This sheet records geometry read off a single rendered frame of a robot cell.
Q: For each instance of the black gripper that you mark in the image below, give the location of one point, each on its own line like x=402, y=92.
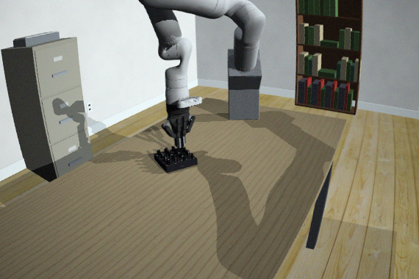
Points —
x=179, y=124

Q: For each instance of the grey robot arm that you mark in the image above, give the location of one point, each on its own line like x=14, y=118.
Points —
x=246, y=42

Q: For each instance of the black knob box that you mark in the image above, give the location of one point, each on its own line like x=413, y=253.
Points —
x=186, y=159

